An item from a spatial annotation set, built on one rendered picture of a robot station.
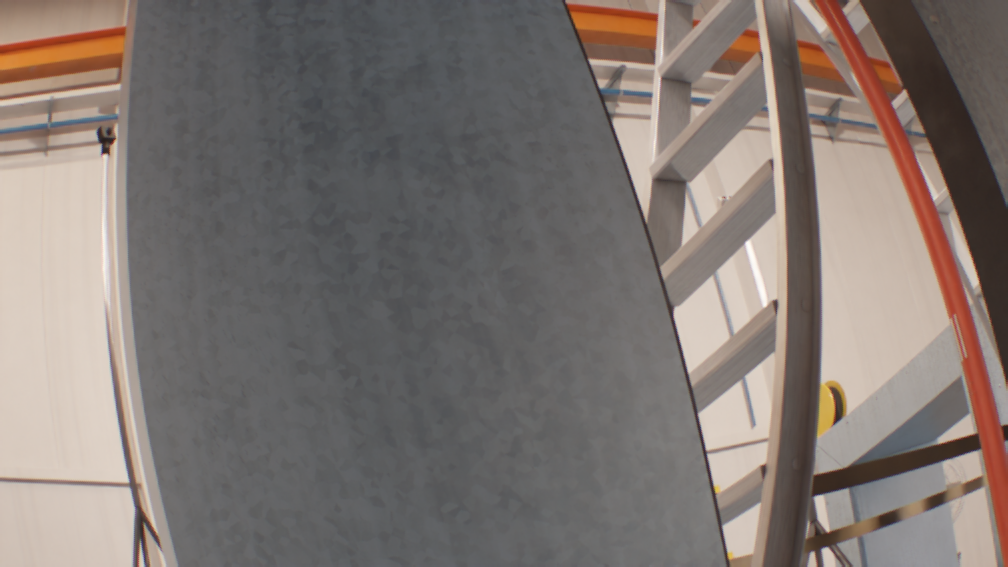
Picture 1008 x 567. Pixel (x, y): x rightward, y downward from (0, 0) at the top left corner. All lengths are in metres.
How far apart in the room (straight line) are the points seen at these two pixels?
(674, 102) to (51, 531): 6.07
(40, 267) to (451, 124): 7.52
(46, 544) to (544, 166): 6.82
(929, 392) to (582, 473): 3.33
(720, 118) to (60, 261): 6.85
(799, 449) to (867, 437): 2.99
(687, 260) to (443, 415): 1.04
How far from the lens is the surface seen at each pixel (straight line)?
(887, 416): 4.33
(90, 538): 7.58
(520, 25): 1.02
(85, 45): 9.00
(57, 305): 8.21
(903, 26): 1.47
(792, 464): 1.43
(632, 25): 10.39
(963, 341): 1.17
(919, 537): 4.76
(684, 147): 1.99
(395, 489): 0.79
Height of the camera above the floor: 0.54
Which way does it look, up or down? 24 degrees up
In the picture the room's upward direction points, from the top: 15 degrees counter-clockwise
